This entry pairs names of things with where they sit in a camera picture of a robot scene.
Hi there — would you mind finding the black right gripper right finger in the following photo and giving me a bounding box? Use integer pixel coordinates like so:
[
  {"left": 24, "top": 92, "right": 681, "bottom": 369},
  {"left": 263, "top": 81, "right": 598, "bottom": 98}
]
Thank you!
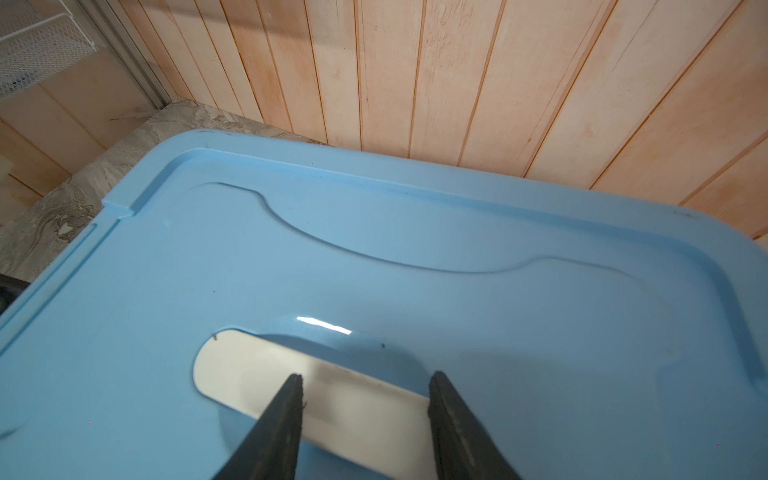
[{"left": 427, "top": 371, "right": 522, "bottom": 480}]

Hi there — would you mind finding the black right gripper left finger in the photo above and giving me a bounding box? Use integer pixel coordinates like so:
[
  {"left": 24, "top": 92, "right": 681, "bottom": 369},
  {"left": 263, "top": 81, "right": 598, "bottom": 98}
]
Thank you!
[{"left": 214, "top": 374, "right": 304, "bottom": 480}]

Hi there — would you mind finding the blue plastic bin lid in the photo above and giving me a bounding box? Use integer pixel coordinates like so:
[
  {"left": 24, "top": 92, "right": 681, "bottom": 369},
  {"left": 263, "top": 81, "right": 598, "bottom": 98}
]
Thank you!
[{"left": 1, "top": 130, "right": 767, "bottom": 479}]

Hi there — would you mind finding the white wire mesh shelf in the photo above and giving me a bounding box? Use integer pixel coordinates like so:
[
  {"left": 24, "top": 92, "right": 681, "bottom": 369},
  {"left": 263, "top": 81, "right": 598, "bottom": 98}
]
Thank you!
[{"left": 1, "top": 0, "right": 97, "bottom": 101}]

